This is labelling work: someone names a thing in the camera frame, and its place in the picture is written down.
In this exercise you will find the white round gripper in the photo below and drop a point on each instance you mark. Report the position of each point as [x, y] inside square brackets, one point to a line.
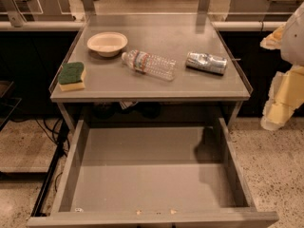
[294, 45]

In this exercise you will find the clear plastic water bottle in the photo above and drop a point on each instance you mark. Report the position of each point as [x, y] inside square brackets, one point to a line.
[150, 64]

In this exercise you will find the open grey top drawer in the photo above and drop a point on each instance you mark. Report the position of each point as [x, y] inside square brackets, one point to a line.
[153, 177]

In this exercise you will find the crushed silver drink can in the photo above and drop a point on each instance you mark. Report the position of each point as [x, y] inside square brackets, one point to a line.
[206, 62]

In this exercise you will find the grey metal cabinet table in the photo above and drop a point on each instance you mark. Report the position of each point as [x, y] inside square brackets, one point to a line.
[118, 95]

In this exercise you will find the white paper bowl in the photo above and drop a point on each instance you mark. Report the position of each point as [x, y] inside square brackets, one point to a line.
[107, 44]

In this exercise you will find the green and yellow sponge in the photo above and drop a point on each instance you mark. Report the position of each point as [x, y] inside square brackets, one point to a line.
[72, 76]

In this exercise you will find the dark side shelf unit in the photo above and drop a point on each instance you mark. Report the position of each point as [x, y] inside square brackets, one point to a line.
[8, 102]

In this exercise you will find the white horizontal rail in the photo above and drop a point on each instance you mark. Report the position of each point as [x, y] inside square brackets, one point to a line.
[72, 26]

